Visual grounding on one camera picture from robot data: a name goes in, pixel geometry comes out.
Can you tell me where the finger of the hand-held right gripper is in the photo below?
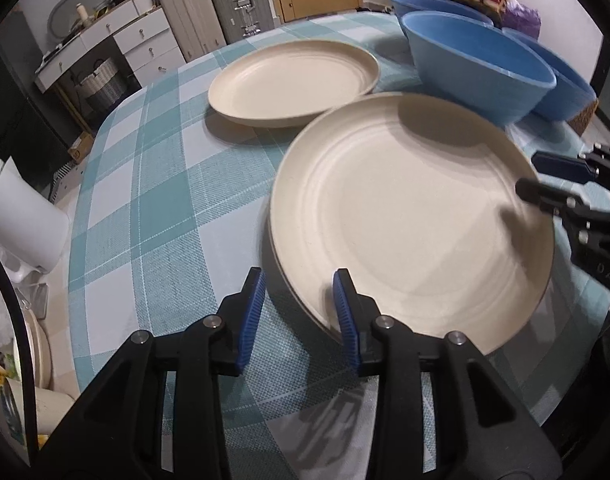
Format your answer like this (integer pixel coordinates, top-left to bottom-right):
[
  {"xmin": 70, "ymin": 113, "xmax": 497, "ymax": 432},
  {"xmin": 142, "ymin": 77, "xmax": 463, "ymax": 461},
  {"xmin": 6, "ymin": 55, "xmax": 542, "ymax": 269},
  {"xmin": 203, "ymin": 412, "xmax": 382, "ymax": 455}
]
[
  {"xmin": 531, "ymin": 142, "xmax": 610, "ymax": 184},
  {"xmin": 515, "ymin": 177, "xmax": 610, "ymax": 247}
]

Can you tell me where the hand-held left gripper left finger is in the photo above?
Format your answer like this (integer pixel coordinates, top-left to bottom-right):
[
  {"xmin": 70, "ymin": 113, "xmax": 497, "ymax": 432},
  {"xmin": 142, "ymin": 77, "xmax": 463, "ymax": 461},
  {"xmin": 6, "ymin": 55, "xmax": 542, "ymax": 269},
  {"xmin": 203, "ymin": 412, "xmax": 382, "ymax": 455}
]
[{"xmin": 37, "ymin": 266, "xmax": 267, "ymax": 480}]

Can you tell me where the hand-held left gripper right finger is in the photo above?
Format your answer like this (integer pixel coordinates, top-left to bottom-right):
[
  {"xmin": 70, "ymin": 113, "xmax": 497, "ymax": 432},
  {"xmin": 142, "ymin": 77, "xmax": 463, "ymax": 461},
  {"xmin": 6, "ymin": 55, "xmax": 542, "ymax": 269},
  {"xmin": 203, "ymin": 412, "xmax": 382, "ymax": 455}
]
[{"xmin": 332, "ymin": 267, "xmax": 566, "ymax": 480}]

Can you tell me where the blue bowl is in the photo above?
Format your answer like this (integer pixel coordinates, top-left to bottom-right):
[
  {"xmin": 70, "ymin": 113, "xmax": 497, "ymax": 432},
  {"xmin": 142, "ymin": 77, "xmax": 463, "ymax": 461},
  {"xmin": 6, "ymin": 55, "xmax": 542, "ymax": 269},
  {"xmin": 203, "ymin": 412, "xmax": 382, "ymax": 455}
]
[
  {"xmin": 401, "ymin": 11, "xmax": 557, "ymax": 127},
  {"xmin": 502, "ymin": 27, "xmax": 597, "ymax": 122},
  {"xmin": 388, "ymin": 0, "xmax": 495, "ymax": 28}
]

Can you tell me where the cream round plate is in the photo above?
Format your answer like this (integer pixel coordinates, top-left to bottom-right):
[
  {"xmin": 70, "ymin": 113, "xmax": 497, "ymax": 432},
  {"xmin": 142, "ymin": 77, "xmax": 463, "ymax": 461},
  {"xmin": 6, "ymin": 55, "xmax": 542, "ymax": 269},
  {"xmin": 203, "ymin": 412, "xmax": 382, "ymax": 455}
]
[
  {"xmin": 268, "ymin": 91, "xmax": 556, "ymax": 356},
  {"xmin": 207, "ymin": 40, "xmax": 381, "ymax": 128}
]

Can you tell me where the brown wicker basket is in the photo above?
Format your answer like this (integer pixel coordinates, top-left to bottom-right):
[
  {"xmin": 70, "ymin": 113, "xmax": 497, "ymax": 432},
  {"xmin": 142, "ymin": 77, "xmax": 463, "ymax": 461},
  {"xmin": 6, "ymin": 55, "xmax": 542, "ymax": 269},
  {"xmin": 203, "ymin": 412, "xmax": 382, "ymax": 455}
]
[{"xmin": 569, "ymin": 99, "xmax": 599, "ymax": 137}]

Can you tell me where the teal plaid tablecloth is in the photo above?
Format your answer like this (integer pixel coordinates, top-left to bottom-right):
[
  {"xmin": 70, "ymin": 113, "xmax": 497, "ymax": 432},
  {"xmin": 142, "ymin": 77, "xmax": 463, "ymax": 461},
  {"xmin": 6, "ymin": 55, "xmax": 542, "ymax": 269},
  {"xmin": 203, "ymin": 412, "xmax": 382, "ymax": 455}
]
[{"xmin": 67, "ymin": 12, "xmax": 610, "ymax": 480}]

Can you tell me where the purple plastic bag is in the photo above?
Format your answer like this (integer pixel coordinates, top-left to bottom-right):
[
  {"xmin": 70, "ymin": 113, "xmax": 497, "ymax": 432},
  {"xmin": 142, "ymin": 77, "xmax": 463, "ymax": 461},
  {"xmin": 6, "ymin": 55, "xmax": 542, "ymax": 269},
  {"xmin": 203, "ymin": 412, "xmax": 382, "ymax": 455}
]
[{"xmin": 502, "ymin": 0, "xmax": 542, "ymax": 41}]

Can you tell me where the white plastic jug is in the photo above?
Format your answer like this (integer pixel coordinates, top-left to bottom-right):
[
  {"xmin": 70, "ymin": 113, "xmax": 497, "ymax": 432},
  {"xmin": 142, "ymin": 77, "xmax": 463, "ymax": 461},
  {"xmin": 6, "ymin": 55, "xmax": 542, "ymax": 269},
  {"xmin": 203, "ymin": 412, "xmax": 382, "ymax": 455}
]
[{"xmin": 0, "ymin": 157, "xmax": 70, "ymax": 273}]

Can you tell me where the grey woven basket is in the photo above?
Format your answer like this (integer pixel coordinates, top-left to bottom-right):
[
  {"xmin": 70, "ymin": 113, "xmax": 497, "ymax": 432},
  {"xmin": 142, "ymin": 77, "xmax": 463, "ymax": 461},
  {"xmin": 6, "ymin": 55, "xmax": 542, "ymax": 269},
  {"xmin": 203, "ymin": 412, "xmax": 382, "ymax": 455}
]
[{"xmin": 77, "ymin": 57, "xmax": 128, "ymax": 111}]

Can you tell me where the white drawer cabinet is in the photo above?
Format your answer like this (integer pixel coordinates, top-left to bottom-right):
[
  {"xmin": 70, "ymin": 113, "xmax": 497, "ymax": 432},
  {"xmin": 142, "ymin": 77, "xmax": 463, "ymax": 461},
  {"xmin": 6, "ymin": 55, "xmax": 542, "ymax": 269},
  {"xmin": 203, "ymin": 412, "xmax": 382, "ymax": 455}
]
[{"xmin": 35, "ymin": 0, "xmax": 186, "ymax": 93}]

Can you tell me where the beige ribbed suitcase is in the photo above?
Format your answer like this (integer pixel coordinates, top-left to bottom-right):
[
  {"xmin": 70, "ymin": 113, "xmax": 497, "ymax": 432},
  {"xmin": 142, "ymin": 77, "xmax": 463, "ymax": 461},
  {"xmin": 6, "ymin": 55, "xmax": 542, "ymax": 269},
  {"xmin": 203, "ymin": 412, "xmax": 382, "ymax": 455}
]
[{"xmin": 152, "ymin": 0, "xmax": 228, "ymax": 63}]

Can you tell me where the black cabinet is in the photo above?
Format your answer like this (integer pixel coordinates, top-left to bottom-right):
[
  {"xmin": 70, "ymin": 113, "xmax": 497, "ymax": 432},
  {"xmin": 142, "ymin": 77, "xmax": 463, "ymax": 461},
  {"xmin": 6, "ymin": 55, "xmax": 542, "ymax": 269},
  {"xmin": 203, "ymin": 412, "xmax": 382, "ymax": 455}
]
[{"xmin": 0, "ymin": 2, "xmax": 86, "ymax": 171}]

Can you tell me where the silver ribbed suitcase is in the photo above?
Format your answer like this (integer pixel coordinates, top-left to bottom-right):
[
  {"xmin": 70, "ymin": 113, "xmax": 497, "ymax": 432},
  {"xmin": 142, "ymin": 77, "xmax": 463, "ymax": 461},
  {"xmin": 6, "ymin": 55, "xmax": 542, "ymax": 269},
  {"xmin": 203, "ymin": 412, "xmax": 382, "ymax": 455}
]
[{"xmin": 202, "ymin": 0, "xmax": 276, "ymax": 43}]

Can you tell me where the oval grey-framed mirror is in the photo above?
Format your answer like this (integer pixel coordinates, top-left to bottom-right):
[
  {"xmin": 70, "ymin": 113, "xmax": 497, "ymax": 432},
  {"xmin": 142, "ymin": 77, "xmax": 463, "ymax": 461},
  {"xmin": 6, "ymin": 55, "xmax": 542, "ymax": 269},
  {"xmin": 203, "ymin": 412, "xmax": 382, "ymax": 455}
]
[{"xmin": 47, "ymin": 0, "xmax": 116, "ymax": 38}]

